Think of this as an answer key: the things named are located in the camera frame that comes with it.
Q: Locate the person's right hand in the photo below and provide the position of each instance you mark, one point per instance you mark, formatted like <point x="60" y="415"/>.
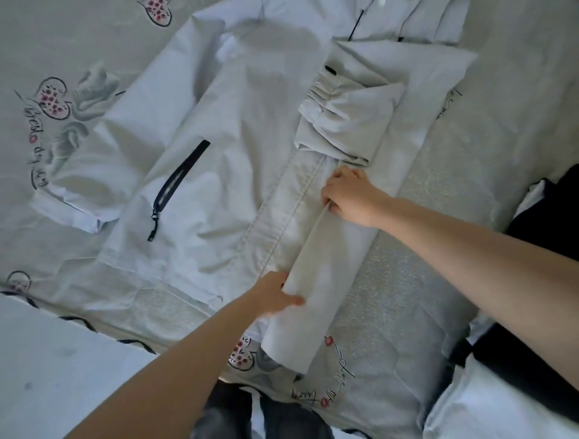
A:
<point x="357" y="199"/>

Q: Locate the white garment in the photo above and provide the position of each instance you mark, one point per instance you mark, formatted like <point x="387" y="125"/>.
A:
<point x="479" y="411"/>

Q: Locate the light grey zip jacket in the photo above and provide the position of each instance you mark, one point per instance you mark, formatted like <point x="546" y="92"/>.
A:
<point x="217" y="135"/>

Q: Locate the grey knit garment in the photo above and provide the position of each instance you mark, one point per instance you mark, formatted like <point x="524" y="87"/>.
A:
<point x="398" y="294"/>

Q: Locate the heart print grey bedsheet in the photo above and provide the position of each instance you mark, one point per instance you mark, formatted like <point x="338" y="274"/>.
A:
<point x="49" y="54"/>

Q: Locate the person's right fingers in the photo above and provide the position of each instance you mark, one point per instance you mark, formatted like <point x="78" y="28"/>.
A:
<point x="332" y="192"/>

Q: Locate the person's left thumb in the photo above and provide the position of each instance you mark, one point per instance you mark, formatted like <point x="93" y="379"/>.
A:
<point x="293" y="300"/>

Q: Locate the person's dark trousers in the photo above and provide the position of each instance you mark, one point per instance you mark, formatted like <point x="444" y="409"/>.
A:
<point x="280" y="418"/>

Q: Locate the person's left hand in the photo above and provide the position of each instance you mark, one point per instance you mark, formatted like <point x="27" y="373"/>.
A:
<point x="269" y="294"/>

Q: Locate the person's left forearm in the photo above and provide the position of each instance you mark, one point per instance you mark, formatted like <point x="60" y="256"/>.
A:
<point x="172" y="375"/>

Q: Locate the person's right forearm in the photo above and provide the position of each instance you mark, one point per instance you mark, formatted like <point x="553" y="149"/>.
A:
<point x="488" y="276"/>

